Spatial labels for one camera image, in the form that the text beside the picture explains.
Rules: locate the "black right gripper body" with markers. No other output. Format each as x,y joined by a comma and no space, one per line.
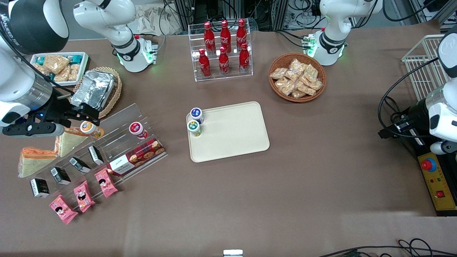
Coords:
58,106

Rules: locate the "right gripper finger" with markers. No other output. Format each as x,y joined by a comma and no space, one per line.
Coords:
87,108
85,115

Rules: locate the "triangular sandwich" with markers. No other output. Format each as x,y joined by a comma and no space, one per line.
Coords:
69,142
35,162

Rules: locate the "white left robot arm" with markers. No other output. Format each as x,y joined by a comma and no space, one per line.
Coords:
334,21

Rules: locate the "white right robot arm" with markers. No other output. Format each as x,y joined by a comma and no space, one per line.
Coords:
117,21

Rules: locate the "white rectangular snack tray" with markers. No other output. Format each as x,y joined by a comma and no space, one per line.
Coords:
84,66

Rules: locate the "beige plastic tray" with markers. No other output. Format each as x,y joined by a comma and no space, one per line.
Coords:
232,132

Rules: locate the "orange cap yogurt bottle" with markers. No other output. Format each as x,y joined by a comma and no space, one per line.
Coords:
88,127

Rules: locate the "silver foil container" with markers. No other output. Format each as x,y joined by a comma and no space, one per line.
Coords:
94,89

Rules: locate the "clear wrapped cracker pack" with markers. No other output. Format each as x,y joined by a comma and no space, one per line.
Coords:
316,85
277,73
41,68
55,63
297,65
311,72
298,94
285,86
74,72
306,88
62,76
292,75

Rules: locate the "clear acrylic tiered shelf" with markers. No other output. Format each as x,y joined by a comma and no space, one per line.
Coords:
117,121

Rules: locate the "oval wicker basket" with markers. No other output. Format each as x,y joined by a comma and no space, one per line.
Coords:
116,89

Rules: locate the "small black carton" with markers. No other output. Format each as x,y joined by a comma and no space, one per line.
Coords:
95,155
79,165
39,187
60,175

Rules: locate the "red emergency stop button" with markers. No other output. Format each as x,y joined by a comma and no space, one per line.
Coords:
427,164

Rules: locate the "teal snack packet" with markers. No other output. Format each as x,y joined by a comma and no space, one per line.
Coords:
75,58
39,60

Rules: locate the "red cap yogurt bottle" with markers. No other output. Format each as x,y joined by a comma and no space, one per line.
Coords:
136,128

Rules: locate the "red plaid cookie box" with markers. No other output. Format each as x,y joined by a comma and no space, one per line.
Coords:
139,156

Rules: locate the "yellow black control box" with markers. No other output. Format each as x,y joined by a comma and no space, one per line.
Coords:
441,185

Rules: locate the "pink snack packet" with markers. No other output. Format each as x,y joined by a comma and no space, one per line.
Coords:
105,182
84,196
63,210

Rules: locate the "crumpled clear plastic sheet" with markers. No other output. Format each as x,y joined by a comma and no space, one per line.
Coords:
150,19

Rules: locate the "green cap yogurt bottle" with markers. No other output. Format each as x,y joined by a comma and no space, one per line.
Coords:
194,127

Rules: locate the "blue cap yogurt bottle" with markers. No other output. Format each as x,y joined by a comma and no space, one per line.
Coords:
196,114

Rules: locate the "red cola bottle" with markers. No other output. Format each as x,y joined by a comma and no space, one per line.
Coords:
225,34
244,59
204,64
241,33
224,62
209,35

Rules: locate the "round brown wicker basket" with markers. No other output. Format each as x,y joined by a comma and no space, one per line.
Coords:
282,59

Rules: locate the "clear acrylic bottle rack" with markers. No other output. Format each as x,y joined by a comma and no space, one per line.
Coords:
234,53

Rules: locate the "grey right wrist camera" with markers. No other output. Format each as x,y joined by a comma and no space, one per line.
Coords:
32,129

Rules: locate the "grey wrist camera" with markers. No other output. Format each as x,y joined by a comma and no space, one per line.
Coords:
32,129
442,147

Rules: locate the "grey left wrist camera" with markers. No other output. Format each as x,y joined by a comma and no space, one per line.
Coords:
442,147

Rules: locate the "grey aluminium frame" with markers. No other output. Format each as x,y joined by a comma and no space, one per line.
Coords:
448,12

